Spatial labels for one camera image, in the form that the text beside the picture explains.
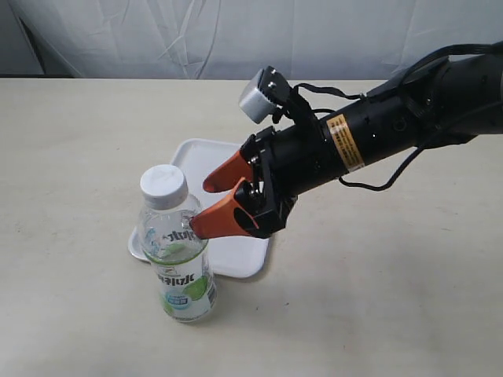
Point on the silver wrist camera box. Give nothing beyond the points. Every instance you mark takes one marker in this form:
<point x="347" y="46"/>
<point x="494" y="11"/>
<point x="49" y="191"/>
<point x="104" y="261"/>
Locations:
<point x="267" y="91"/>

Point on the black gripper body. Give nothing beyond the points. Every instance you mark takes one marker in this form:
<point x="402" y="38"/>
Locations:
<point x="284" y="164"/>

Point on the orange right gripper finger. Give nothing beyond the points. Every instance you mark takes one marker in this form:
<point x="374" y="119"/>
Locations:
<point x="227" y="175"/>

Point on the white wrinkled backdrop cloth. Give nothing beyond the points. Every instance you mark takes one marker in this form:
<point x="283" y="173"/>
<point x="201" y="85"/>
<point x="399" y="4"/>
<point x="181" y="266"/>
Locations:
<point x="234" y="39"/>

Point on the clear plastic bottle white cap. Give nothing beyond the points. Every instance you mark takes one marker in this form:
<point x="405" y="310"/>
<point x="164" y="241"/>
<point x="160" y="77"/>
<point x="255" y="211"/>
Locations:
<point x="186" y="283"/>

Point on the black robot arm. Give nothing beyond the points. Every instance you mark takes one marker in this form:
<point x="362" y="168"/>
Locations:
<point x="448" y="97"/>

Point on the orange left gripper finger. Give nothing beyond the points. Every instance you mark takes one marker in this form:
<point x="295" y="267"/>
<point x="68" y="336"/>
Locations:
<point x="225" y="218"/>

